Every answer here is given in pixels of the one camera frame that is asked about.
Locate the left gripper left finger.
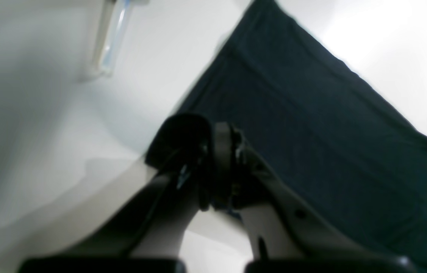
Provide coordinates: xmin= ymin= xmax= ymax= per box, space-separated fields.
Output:
xmin=18 ymin=114 xmax=212 ymax=273

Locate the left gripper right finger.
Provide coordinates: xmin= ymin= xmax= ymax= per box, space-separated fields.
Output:
xmin=213 ymin=123 xmax=417 ymax=273

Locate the black T-shirt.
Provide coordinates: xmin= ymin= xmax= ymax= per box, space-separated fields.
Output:
xmin=177 ymin=0 xmax=427 ymax=271

